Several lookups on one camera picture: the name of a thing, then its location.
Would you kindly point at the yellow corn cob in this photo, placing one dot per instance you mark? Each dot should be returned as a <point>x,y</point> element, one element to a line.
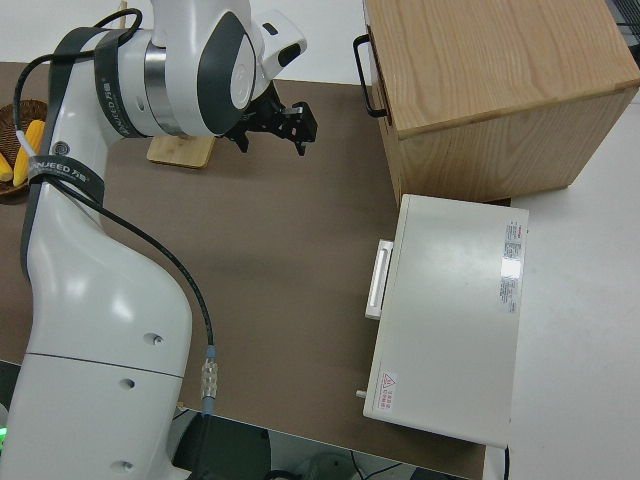
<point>4,167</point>
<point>31,145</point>

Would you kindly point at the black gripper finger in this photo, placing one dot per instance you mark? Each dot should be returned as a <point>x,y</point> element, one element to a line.
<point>243,142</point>
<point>306,127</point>

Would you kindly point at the white toaster oven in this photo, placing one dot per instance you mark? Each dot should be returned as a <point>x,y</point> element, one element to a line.
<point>450,320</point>

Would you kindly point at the brown table mat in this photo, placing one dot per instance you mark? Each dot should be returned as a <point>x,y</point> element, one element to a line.
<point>280,240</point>

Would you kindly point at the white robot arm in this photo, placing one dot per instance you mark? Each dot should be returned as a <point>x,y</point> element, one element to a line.
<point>100,300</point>

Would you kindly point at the brown wicker basket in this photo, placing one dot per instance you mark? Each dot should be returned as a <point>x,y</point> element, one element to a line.
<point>10,112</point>

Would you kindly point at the wooden cabinet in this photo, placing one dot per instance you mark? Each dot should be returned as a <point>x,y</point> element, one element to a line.
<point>500,90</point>

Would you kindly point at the wooden mug rack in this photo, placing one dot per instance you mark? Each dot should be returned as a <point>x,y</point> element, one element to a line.
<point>180,150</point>

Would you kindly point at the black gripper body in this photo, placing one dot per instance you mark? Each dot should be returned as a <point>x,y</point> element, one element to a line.
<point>270,117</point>

